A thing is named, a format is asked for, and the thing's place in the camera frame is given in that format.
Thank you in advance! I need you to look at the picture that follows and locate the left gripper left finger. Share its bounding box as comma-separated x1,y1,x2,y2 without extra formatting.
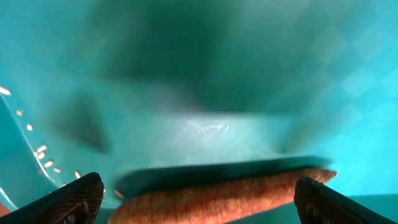
1,172,104,224

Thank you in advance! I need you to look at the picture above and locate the teal plastic tray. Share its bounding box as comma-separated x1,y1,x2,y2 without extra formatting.
1,0,397,223

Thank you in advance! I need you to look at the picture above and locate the orange carrot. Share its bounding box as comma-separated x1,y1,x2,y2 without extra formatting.
108,168,337,224

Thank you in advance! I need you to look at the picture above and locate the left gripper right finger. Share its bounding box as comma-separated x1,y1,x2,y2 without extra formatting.
294,176,397,224

